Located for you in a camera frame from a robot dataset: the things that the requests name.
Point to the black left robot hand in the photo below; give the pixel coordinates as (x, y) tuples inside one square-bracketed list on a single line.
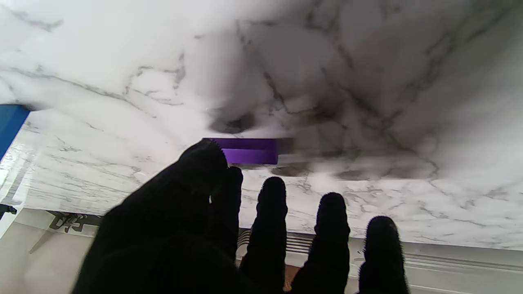
[(184, 232)]

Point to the purple domino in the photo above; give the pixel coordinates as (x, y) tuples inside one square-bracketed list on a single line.
[(251, 152)]

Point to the blue domino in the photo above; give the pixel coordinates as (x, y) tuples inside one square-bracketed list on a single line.
[(10, 126)]

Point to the black gas stove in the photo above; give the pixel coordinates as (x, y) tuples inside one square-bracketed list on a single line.
[(69, 220)]

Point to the brown wooden cutting board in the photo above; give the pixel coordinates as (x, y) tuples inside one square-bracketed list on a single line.
[(290, 277)]

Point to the steel sink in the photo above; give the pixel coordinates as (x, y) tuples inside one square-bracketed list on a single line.
[(449, 261)]

